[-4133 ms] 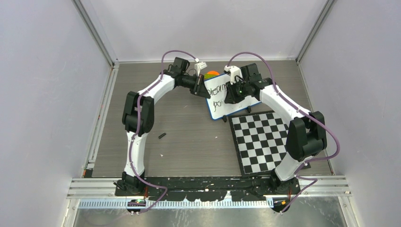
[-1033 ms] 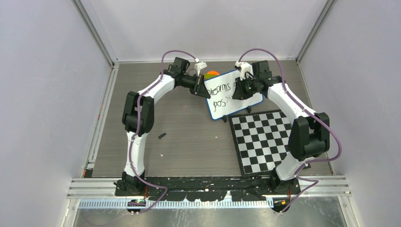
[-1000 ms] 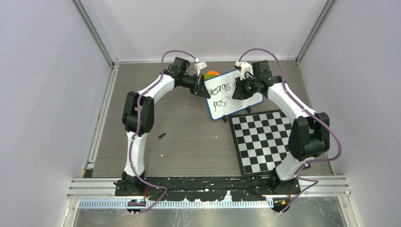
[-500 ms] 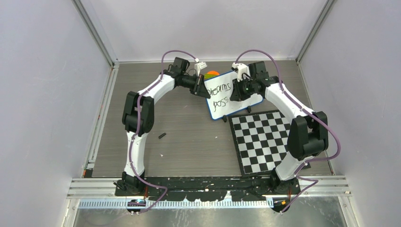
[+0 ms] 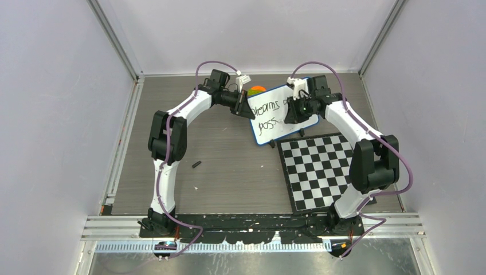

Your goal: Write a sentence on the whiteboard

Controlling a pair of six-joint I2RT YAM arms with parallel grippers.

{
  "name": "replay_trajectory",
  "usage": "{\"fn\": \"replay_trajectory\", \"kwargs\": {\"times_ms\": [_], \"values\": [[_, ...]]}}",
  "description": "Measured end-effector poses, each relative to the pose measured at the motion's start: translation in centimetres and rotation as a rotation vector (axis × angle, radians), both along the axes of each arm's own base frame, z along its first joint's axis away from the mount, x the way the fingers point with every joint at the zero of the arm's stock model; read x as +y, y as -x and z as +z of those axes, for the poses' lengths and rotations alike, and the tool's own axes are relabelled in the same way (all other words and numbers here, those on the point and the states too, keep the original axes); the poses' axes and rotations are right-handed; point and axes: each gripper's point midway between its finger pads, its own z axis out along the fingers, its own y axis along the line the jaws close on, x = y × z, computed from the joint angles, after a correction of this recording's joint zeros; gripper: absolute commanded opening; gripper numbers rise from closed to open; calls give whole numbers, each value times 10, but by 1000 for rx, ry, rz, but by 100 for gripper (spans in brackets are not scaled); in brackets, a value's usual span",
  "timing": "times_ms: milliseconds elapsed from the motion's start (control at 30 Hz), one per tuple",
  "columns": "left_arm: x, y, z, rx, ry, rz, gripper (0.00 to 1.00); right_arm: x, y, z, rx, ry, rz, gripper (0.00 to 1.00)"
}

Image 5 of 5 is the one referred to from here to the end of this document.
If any aluminium frame post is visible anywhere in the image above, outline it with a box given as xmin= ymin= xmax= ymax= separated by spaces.
xmin=87 ymin=1 xmax=143 ymax=81
xmin=358 ymin=0 xmax=408 ymax=78

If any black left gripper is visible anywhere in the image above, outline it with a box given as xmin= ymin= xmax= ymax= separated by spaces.
xmin=220 ymin=89 xmax=256 ymax=120

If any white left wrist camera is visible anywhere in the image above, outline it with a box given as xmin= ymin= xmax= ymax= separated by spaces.
xmin=236 ymin=74 xmax=251 ymax=93

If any black marker cap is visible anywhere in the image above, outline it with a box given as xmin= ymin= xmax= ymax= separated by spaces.
xmin=192 ymin=161 xmax=202 ymax=168

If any aluminium front frame rail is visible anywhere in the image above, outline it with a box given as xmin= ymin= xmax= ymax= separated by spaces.
xmin=81 ymin=213 xmax=426 ymax=254

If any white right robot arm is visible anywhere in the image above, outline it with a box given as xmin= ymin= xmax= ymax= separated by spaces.
xmin=284 ymin=75 xmax=399 ymax=235

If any aluminium left frame post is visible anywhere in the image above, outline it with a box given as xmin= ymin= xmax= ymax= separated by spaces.
xmin=87 ymin=1 xmax=143 ymax=81

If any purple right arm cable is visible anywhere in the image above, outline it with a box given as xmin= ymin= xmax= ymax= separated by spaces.
xmin=290 ymin=61 xmax=414 ymax=260

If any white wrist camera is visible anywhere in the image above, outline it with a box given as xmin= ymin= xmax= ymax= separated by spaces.
xmin=286 ymin=77 xmax=309 ymax=100
xmin=236 ymin=74 xmax=251 ymax=93

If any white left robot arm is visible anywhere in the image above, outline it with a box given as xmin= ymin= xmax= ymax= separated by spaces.
xmin=141 ymin=69 xmax=255 ymax=237

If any blue framed whiteboard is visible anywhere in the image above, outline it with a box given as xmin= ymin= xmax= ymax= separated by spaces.
xmin=248 ymin=84 xmax=319 ymax=146

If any black white checkerboard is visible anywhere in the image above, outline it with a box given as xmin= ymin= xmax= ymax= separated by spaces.
xmin=277 ymin=132 xmax=378 ymax=214

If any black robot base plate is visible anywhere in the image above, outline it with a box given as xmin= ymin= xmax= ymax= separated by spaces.
xmin=138 ymin=214 xmax=364 ymax=245

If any orange green round object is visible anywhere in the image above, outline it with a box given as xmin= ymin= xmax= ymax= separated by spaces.
xmin=248 ymin=86 xmax=266 ymax=96

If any aluminium right frame post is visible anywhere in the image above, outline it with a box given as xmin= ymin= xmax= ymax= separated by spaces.
xmin=358 ymin=0 xmax=408 ymax=78

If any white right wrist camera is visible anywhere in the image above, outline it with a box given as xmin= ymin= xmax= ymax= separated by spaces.
xmin=286 ymin=77 xmax=309 ymax=100

